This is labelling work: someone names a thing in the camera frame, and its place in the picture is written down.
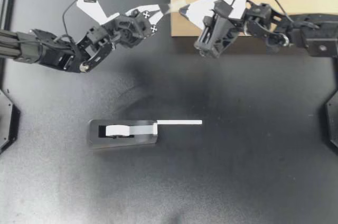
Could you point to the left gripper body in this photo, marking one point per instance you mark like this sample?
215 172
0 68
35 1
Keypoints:
129 28

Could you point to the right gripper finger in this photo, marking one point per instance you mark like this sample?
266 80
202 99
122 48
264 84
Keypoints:
196 16
203 3

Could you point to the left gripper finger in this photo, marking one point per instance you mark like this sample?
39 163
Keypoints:
145 8

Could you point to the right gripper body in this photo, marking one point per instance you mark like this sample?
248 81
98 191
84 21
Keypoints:
219 36

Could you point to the clear cut piece of tape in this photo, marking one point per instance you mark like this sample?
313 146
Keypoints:
175 6

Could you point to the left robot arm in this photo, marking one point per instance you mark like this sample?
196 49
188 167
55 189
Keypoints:
39 49

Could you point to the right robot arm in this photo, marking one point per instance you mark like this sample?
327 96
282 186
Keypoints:
311 36

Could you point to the black tape dispenser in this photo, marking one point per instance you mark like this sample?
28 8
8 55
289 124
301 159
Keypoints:
121 139

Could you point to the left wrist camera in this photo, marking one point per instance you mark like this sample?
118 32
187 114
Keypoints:
92 10

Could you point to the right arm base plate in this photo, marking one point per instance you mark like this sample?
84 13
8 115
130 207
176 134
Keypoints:
332 126

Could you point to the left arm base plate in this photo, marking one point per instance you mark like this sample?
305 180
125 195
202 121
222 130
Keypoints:
6 123

